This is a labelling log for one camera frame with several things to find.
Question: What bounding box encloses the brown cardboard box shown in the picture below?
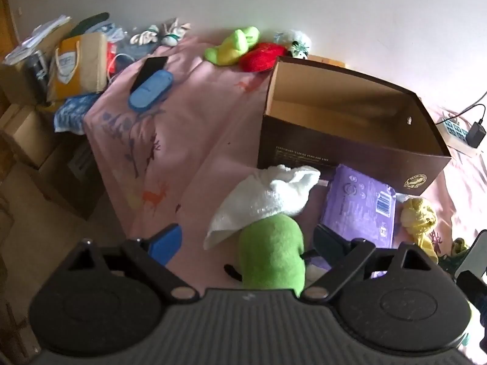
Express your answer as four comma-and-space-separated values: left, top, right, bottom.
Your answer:
258, 56, 453, 197

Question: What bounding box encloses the white gloves bundle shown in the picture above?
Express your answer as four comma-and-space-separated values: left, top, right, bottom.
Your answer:
130, 26, 160, 45

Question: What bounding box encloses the dark green phone stand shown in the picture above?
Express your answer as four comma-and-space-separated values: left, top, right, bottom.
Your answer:
454, 268, 487, 335

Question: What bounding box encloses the lime yellow plush toy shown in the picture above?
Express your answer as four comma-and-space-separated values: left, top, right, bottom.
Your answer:
204, 26, 260, 66

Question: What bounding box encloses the black charging cable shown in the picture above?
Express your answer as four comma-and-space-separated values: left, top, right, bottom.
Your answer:
437, 93, 487, 126

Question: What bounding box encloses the stack of papers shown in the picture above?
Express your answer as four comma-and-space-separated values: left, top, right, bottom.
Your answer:
2, 15, 73, 65

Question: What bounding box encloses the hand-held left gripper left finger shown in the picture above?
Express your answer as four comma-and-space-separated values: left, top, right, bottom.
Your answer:
68, 224, 198, 305

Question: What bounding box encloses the black smartphone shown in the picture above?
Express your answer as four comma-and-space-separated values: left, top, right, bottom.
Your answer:
131, 56, 169, 92

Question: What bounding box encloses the yellow and brown paper bag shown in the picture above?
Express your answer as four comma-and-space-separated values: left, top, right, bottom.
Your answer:
47, 32, 109, 101

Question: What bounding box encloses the white towel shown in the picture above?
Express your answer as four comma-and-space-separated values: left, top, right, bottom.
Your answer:
203, 165, 321, 251

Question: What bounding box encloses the white bunny doll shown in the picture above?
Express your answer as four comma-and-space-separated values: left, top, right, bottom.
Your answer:
162, 18, 191, 46

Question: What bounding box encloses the light cardboard box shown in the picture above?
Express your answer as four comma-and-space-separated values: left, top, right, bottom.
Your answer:
0, 103, 58, 170

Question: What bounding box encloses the green plush toy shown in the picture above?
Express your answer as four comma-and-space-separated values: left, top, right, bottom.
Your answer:
238, 214, 306, 297

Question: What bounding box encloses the dark green insole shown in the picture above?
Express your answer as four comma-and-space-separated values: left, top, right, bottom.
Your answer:
70, 12, 110, 35

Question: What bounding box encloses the yellow cloth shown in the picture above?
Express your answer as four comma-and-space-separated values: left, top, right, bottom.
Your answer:
400, 196, 440, 263

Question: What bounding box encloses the blue oval case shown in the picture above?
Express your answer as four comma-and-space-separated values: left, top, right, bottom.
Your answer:
128, 70, 174, 113

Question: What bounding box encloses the white thin cable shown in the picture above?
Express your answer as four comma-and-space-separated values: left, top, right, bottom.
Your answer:
108, 54, 134, 82

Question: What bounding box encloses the purple tissue pack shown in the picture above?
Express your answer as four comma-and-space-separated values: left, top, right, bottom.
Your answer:
306, 164, 398, 279

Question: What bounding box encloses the black bottle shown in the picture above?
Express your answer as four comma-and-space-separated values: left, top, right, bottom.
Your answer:
26, 51, 50, 103

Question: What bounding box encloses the smartphone on stand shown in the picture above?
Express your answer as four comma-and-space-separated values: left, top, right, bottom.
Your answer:
467, 229, 487, 276

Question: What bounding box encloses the black charger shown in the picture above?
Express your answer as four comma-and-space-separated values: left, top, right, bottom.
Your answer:
467, 121, 487, 148

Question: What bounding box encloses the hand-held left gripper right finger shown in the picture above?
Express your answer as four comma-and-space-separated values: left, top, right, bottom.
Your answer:
302, 225, 434, 305

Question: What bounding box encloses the yellow flat box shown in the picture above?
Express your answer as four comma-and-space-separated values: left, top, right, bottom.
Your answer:
308, 55, 346, 68

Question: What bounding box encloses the blue white patterned cloth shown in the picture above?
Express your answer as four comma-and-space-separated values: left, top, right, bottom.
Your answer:
54, 93, 101, 134

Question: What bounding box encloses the white power strip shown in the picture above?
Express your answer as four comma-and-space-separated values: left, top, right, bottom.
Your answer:
436, 110, 482, 158

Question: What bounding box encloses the red plush toy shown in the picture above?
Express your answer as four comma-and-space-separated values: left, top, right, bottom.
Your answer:
239, 43, 289, 73

